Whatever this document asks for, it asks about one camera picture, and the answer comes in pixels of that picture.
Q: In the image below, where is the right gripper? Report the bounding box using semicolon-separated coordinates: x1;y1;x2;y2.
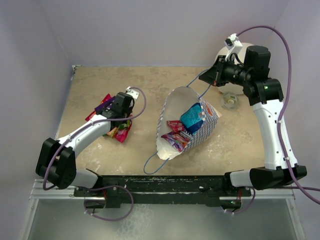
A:
199;55;252;87

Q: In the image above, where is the purple chocolate bar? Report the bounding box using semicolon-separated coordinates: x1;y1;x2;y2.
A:
94;96;116;115

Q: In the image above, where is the red Real crisps bag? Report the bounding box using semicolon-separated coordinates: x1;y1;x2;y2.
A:
84;111;133;143

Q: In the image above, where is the green Fox's candy bag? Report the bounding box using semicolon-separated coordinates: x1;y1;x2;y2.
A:
103;121;132;138

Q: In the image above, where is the checkered paper bag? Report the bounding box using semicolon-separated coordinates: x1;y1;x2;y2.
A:
143;75;220;175

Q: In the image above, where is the orange snack bag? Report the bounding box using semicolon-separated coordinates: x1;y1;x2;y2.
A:
100;93;115;106

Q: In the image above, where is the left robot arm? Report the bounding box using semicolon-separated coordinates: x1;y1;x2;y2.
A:
35;89;139;196

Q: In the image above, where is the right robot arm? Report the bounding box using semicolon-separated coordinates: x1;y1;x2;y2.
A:
199;45;307;196

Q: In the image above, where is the white cylindrical container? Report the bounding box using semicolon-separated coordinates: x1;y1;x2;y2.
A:
218;42;253;96

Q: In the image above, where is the clear plastic lid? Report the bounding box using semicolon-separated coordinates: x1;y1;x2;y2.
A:
220;92;239;110

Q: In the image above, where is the teal snack packet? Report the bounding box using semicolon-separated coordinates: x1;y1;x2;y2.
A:
179;102;204;131

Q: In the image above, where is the blue M&M's packet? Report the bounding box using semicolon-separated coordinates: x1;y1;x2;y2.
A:
184;128;197;136

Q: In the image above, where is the purple Skittles packet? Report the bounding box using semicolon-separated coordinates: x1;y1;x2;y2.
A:
161;131;191;152

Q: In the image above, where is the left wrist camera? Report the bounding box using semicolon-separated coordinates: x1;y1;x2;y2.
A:
125;86;140;101

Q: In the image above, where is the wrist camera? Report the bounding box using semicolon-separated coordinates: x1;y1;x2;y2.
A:
125;86;140;101
224;33;243;61

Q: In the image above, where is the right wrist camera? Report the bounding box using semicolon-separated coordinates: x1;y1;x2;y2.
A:
224;33;243;61

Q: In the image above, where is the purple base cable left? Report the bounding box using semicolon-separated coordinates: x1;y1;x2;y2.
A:
83;186;135;222

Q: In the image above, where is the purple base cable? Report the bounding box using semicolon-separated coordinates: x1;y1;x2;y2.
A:
83;186;135;222
221;187;256;216

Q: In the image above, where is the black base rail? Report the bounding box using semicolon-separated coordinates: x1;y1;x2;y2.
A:
29;174;296;208

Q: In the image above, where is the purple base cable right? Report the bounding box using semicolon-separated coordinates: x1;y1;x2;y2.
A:
221;187;256;216

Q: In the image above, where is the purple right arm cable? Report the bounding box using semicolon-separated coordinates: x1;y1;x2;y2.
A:
237;25;320;201

